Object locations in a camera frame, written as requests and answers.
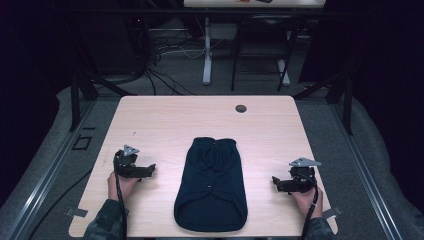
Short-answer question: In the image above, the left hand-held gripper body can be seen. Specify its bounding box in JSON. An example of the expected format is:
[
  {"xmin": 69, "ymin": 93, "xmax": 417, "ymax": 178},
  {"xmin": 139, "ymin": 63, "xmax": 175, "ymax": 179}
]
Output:
[{"xmin": 113, "ymin": 144, "xmax": 151, "ymax": 179}]

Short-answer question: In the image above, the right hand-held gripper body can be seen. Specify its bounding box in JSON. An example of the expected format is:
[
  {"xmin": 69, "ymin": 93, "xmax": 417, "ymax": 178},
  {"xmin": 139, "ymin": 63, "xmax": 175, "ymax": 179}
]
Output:
[{"xmin": 277, "ymin": 157, "xmax": 322, "ymax": 194}]

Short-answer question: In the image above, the dark navy garment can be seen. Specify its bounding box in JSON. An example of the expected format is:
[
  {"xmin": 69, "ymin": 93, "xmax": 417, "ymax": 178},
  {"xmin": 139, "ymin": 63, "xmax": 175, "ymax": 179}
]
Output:
[{"xmin": 173, "ymin": 136, "xmax": 249, "ymax": 233}]

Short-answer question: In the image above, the person's left hand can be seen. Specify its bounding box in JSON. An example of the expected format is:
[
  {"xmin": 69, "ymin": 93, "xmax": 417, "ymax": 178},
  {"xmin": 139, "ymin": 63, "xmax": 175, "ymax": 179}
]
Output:
[{"xmin": 106, "ymin": 171, "xmax": 142, "ymax": 202}]

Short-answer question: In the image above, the person's right hand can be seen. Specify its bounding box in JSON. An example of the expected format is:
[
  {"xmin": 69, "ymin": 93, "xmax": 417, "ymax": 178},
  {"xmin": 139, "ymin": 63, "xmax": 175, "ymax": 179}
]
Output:
[{"xmin": 290, "ymin": 185, "xmax": 324, "ymax": 220}]

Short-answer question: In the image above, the grey tape strip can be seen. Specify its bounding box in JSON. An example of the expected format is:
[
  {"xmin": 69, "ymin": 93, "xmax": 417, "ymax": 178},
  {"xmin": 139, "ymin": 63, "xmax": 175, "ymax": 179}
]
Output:
[
  {"xmin": 64, "ymin": 207, "xmax": 89, "ymax": 218},
  {"xmin": 321, "ymin": 206, "xmax": 343, "ymax": 220}
]

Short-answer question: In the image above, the black folding chair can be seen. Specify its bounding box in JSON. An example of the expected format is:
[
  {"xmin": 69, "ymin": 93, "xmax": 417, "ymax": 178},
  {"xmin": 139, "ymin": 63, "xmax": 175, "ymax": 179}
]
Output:
[{"xmin": 230, "ymin": 14, "xmax": 301, "ymax": 93}]

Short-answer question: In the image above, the white desk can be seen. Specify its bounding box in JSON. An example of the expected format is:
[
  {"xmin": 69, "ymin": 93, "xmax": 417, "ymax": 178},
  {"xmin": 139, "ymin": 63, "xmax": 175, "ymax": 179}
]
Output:
[{"xmin": 183, "ymin": 0, "xmax": 327, "ymax": 86}]

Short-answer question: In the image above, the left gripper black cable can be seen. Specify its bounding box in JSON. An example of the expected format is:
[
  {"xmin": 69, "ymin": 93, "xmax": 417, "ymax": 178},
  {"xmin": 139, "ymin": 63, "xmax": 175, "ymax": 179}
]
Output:
[{"xmin": 113, "ymin": 149, "xmax": 129, "ymax": 240}]

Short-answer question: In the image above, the aluminium floor rail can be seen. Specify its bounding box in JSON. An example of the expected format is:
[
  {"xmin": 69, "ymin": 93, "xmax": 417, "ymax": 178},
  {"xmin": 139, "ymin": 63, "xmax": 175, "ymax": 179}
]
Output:
[
  {"xmin": 328, "ymin": 99, "xmax": 404, "ymax": 240},
  {"xmin": 6, "ymin": 99, "xmax": 98, "ymax": 240}
]

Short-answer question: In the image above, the black floor cable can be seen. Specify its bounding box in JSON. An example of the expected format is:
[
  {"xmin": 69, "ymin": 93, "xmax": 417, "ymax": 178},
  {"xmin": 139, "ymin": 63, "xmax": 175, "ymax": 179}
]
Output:
[{"xmin": 27, "ymin": 169, "xmax": 94, "ymax": 240}]

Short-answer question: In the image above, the black metal frame stand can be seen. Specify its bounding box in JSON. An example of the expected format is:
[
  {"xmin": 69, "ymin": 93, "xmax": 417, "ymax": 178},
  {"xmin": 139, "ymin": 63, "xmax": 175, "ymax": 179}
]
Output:
[
  {"xmin": 63, "ymin": 9, "xmax": 138, "ymax": 133},
  {"xmin": 293, "ymin": 66, "xmax": 355, "ymax": 136}
]

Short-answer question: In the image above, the tangle of floor cables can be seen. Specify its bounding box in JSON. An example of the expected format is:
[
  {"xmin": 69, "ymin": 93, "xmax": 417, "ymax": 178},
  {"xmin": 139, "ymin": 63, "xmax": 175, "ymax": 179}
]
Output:
[{"xmin": 133, "ymin": 16, "xmax": 228, "ymax": 97}]

